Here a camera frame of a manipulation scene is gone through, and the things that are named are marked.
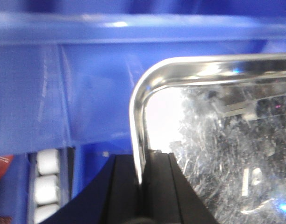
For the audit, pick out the large blue plastic bin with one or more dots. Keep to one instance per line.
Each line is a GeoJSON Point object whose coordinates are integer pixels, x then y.
{"type": "Point", "coordinates": [68, 67]}

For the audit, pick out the white roller track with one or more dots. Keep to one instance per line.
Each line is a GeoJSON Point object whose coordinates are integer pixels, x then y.
{"type": "Point", "coordinates": [49, 183]}

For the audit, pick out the small silver steel tray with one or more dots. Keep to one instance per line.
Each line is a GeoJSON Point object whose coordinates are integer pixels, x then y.
{"type": "Point", "coordinates": [224, 119]}

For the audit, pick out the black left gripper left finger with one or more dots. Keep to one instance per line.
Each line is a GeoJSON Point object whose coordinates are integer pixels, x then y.
{"type": "Point", "coordinates": [110, 198]}

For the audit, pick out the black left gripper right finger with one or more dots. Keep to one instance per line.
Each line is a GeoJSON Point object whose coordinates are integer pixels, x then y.
{"type": "Point", "coordinates": [167, 195]}

